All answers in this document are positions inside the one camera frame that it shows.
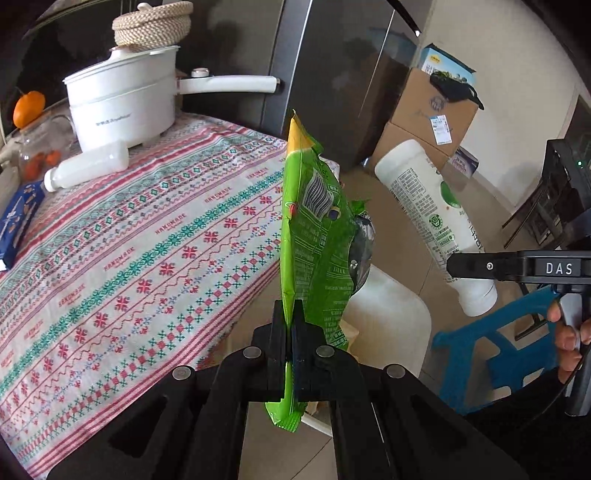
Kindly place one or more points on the person's right hand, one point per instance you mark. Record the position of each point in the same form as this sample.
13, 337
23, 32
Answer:
568, 346

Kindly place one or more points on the blue plastic chair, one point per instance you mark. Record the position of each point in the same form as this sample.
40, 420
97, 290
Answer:
466, 350

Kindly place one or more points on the glass jar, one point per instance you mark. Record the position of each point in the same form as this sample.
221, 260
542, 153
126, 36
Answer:
46, 138

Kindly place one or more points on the dark grey refrigerator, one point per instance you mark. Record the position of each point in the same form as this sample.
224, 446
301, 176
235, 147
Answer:
323, 69

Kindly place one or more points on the small orange fruit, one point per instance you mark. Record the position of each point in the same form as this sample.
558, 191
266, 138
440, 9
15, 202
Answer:
34, 168
54, 157

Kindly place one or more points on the white electric cooking pot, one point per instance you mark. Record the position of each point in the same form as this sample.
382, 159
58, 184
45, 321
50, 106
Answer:
120, 110

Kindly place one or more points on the cardboard box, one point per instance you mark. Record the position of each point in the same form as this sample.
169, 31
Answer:
401, 143
425, 110

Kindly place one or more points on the black bag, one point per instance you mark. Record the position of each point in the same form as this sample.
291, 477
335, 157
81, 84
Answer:
455, 90

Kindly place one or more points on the large orange tangerine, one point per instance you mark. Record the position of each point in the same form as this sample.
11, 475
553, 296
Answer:
28, 108

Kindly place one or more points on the green snack bag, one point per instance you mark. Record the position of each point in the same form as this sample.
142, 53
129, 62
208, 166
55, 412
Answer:
309, 240

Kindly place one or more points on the blue snack wrapper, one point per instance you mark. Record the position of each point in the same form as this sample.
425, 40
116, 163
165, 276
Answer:
18, 217

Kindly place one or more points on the patterned woven tablecloth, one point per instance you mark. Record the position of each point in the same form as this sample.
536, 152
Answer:
138, 258

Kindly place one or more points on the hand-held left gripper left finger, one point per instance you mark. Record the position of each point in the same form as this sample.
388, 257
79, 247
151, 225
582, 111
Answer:
280, 337

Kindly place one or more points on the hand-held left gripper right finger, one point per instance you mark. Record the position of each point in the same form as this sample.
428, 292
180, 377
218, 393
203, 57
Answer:
299, 337

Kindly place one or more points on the white bottle with green label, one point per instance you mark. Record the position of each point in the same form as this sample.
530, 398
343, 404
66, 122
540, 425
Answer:
415, 184

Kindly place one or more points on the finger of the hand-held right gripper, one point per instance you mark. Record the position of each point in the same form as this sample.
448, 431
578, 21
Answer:
480, 266

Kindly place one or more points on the frosted white plastic bottle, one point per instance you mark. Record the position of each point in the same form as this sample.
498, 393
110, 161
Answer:
92, 164

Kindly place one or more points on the blue tissue pack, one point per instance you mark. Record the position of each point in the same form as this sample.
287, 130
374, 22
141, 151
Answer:
464, 164

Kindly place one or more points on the person's right forearm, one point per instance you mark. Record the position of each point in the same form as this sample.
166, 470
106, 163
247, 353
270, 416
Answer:
554, 443

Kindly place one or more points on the blue and white box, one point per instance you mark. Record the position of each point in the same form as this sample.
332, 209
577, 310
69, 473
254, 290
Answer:
443, 57

